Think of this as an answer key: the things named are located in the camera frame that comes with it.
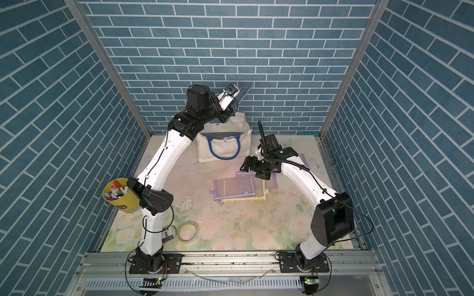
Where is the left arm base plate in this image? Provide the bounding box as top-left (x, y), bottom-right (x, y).
top-left (127, 254), bottom-right (183, 275)

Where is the yellow cup with markers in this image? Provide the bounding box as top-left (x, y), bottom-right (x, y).
top-left (102, 178), bottom-right (139, 213)

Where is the small blue mesh pouch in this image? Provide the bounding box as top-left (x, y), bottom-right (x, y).
top-left (235, 83), bottom-right (253, 106)

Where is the white canvas tote bag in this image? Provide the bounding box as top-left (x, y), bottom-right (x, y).
top-left (196, 112), bottom-right (252, 163)

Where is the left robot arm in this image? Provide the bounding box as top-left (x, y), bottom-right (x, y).
top-left (127, 84), bottom-right (243, 261)

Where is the yellow trimmed mesh pouch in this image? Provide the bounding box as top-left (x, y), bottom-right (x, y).
top-left (217, 189), bottom-right (269, 204)

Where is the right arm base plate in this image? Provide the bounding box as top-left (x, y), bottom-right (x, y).
top-left (274, 250), bottom-right (330, 273)

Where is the clear tape roll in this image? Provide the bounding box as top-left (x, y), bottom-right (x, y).
top-left (177, 221), bottom-right (198, 243)

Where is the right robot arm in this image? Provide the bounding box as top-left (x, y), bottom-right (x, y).
top-left (240, 134), bottom-right (354, 263)

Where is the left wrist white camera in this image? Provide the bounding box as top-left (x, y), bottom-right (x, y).
top-left (217, 84), bottom-right (241, 111)

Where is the purple trimmed mesh pouch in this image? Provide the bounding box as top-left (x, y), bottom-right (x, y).
top-left (211, 171), bottom-right (278, 202)

